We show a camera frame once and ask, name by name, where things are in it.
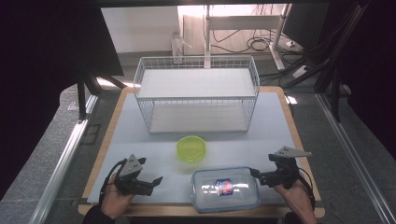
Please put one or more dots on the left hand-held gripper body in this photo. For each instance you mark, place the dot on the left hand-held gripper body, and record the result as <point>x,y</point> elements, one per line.
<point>130,169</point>

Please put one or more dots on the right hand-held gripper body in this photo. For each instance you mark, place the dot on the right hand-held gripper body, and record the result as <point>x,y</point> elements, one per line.
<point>285,172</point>

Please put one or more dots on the clear rectangular food container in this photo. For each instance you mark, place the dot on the clear rectangular food container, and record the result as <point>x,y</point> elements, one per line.
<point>225,189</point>

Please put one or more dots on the green round plastic container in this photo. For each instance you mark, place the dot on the green round plastic container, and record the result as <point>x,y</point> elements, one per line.
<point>191,148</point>

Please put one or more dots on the person's right hand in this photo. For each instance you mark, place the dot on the person's right hand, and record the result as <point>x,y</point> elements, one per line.
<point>295,199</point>

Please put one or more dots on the person's left hand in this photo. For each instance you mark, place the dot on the person's left hand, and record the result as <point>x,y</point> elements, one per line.
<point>113,199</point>

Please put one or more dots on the light grey table mat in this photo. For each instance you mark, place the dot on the light grey table mat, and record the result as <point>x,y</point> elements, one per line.
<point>149,146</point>

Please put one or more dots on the dark floor grille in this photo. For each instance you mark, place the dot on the dark floor grille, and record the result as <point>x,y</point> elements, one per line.
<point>91,134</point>

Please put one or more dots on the black metal stand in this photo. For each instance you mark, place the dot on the black metal stand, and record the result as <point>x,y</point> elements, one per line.
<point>82,93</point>
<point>336,71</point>

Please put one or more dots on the white power strip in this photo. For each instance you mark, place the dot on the white power strip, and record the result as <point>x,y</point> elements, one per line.
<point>300,71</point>

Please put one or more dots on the clear spray bottle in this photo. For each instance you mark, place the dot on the clear spray bottle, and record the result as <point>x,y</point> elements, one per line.
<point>177,46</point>

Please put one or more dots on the black curtain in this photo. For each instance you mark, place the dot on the black curtain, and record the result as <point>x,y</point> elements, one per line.
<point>46,62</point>
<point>376,62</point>

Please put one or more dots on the aluminium rail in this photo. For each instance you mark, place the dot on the aluminium rail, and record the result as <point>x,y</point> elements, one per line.
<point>60,168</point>
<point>355,155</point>

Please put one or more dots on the white desk frame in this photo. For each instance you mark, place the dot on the white desk frame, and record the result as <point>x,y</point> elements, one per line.
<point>243,22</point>

